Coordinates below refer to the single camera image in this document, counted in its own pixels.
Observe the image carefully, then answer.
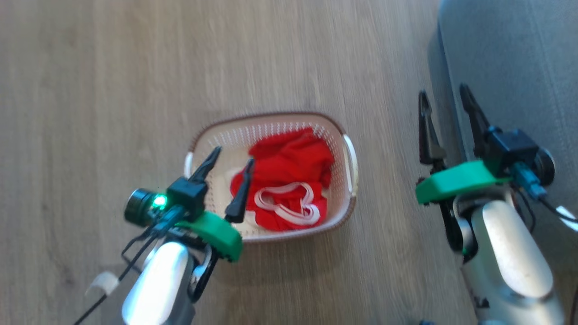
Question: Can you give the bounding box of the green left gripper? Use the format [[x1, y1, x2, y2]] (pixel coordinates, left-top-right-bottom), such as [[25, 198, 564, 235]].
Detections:
[[178, 146, 255, 263]]

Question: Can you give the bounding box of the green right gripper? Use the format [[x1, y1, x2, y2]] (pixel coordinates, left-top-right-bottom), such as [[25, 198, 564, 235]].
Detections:
[[415, 84, 511, 204]]

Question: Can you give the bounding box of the red and white garment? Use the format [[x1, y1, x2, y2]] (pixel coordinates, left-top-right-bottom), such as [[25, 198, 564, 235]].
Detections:
[[229, 127, 336, 232]]

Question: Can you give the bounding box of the grey fabric sofa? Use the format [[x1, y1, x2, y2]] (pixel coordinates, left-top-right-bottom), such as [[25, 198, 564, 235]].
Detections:
[[427, 0, 578, 325]]

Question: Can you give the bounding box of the cream laundry basket brown rim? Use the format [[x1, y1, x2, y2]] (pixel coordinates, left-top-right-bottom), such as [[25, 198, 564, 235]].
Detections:
[[183, 111, 359, 244]]

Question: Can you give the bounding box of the right cable with teal plug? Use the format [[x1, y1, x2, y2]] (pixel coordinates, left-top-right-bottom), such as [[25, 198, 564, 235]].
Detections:
[[513, 162, 578, 223]]

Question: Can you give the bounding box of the white cable clip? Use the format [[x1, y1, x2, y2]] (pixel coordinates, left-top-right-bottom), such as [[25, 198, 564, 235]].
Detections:
[[85, 271, 121, 297], [556, 205, 578, 232]]

